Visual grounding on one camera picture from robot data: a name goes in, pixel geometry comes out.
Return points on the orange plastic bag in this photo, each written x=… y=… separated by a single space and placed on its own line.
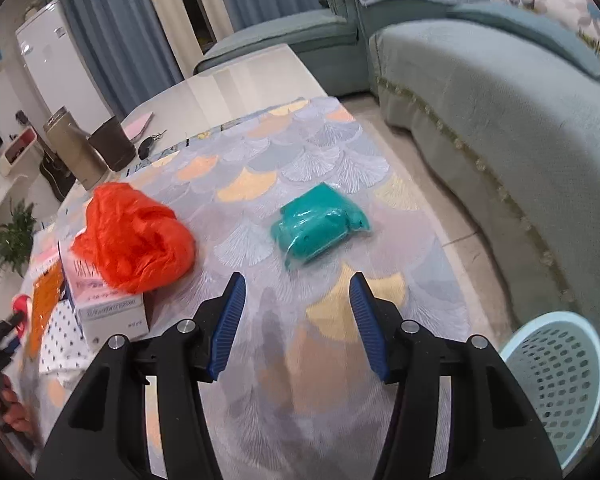
x=130 y=240

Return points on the cream curtain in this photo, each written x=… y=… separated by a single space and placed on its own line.
x=190 y=5

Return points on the fan-patterned tablecloth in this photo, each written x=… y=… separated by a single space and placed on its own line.
x=290 y=160

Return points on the green potted plant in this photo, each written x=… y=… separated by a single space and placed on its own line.
x=15 y=237

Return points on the orange snack packet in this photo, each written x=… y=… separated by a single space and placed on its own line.
x=45 y=310

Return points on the teal plastic packet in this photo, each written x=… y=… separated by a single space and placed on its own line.
x=315 y=225

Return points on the white red desk organizer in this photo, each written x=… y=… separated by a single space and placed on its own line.
x=17 y=150

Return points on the black acoustic guitar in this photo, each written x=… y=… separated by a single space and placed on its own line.
x=55 y=175

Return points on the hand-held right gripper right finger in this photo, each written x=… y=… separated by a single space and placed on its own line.
x=366 y=317

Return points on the small blue pillow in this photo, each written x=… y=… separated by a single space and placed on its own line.
x=530 y=30

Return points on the pink notebook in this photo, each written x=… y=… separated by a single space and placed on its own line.
x=137 y=127

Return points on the white refrigerator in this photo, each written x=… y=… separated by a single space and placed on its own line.
x=65 y=60

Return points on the person's left hand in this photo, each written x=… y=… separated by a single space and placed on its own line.
x=15 y=412

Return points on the red plastic item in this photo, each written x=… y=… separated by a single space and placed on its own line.
x=21 y=307

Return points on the white dotted packet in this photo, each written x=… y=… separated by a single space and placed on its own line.
x=62 y=340

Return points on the black car keys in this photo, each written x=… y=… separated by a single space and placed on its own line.
x=147 y=146

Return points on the white tissue box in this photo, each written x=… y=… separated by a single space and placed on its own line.
x=110 y=310

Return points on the olive metal thermos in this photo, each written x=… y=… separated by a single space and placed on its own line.
x=75 y=152

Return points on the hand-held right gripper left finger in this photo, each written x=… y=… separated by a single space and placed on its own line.
x=230 y=320

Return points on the light blue perforated basket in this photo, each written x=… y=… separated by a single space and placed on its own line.
x=560 y=375

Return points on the dark brown cup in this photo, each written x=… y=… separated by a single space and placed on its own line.
x=112 y=145

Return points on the teal fabric sofa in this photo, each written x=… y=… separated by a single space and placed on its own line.
x=505 y=110

